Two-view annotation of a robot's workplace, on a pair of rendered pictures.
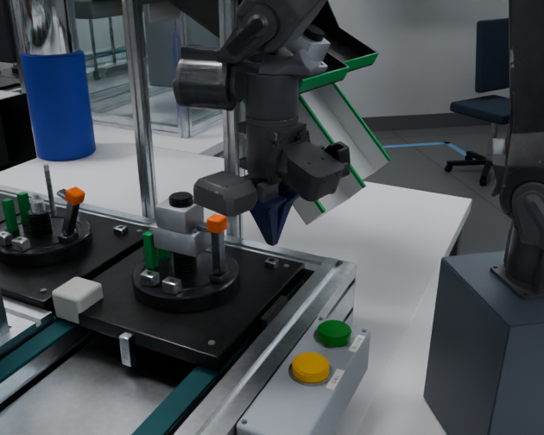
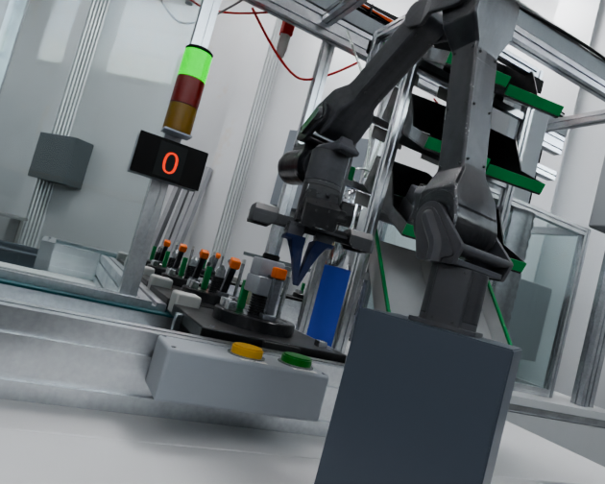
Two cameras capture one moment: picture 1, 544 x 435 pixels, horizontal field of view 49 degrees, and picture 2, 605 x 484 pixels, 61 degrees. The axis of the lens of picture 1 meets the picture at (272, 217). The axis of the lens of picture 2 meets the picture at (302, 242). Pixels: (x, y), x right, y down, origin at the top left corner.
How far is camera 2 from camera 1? 0.56 m
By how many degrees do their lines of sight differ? 47
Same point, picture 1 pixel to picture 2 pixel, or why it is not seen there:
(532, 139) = (447, 173)
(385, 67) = not seen: outside the picture
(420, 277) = not seen: hidden behind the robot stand
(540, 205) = (429, 217)
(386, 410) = (310, 465)
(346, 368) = (272, 366)
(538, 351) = (387, 352)
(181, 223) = (258, 267)
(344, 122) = (491, 326)
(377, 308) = not seen: hidden behind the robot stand
